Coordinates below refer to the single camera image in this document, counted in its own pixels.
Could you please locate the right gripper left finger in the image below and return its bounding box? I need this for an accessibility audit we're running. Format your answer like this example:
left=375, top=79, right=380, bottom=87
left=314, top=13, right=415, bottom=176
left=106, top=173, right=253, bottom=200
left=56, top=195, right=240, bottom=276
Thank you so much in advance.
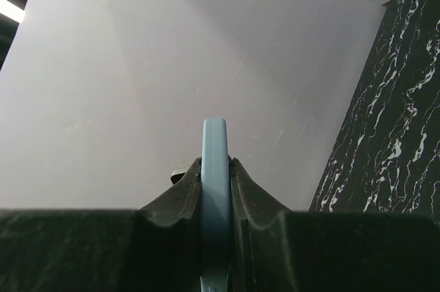
left=1, top=159, right=201, bottom=291

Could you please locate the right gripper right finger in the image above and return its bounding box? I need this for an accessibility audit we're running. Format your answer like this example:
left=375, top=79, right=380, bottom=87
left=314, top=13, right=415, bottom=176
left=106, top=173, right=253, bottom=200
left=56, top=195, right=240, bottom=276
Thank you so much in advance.
left=228, top=159, right=439, bottom=291

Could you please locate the light blue phone case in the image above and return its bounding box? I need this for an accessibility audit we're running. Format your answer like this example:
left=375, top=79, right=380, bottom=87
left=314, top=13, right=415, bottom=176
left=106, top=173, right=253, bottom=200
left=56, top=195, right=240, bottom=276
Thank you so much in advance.
left=200, top=117, right=232, bottom=291

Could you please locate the phone with teal case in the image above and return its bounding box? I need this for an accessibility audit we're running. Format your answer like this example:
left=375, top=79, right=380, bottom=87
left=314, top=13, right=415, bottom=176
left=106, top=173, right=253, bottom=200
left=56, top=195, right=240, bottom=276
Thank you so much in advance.
left=170, top=161, right=192, bottom=185

